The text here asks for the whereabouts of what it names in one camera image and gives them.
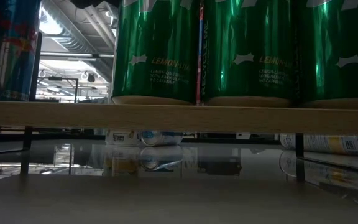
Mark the blue silver Red Bull can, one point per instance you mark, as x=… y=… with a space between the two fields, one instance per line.
x=160 y=138

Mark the green lemon-lime soda can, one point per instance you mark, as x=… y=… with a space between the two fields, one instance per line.
x=155 y=53
x=337 y=53
x=247 y=53

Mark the white printed slim can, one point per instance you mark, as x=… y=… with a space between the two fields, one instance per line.
x=328 y=143

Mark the light blue silver energy can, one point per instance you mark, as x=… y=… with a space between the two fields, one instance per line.
x=8 y=62

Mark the white Celsius can black lid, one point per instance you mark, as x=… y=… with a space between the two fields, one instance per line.
x=120 y=138

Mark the wooden shelf black metal frame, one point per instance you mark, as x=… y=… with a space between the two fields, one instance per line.
x=179 y=119

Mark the black metal table frame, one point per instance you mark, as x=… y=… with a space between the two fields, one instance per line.
x=73 y=137

